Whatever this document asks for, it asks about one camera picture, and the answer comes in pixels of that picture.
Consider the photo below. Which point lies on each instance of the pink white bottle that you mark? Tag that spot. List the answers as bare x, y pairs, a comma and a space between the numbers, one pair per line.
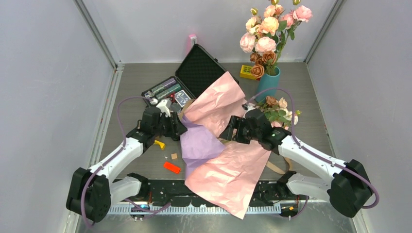
192, 40

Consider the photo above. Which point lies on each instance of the playing card deck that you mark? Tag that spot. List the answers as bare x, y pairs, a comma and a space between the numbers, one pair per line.
181, 97

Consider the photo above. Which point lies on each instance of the black open poker case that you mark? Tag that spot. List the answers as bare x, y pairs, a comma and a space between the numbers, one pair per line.
194, 75

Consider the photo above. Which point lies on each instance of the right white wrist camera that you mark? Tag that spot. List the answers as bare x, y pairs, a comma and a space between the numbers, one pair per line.
248, 107

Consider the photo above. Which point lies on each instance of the yellow arch block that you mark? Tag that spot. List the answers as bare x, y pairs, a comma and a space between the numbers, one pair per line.
160, 144

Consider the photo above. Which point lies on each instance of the teal vase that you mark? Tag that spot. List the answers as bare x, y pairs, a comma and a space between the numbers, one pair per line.
266, 82

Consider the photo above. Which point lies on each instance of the pink wrapping paper sheet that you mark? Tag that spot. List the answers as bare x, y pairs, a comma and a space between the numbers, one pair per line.
232, 196

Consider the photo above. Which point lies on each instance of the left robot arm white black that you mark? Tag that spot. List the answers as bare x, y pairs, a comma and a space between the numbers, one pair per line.
94, 190

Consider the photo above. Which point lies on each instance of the orange rectangular block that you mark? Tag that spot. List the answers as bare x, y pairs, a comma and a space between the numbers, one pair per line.
171, 167

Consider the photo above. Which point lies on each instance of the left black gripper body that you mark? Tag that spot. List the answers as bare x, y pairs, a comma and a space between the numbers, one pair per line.
164, 127

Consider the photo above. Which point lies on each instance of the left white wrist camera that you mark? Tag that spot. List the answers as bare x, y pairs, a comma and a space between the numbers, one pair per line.
164, 105

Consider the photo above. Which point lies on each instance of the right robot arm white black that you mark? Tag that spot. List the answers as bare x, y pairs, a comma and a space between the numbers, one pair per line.
345, 185

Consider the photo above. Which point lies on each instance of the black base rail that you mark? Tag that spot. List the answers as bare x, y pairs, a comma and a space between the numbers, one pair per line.
161, 192

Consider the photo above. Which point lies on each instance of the yellow perforated block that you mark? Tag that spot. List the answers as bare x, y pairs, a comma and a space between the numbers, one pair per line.
245, 72

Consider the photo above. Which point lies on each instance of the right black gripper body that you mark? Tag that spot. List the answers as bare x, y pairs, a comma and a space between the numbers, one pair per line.
254, 135

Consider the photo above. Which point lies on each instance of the purple flower bouquet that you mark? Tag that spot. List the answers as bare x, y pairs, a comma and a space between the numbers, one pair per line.
208, 159

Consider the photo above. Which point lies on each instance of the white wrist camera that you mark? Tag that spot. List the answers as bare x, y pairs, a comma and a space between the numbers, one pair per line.
164, 105
248, 107

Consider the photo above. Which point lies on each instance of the pink rose bouquet in vase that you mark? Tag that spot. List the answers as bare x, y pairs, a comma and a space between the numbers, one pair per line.
266, 36

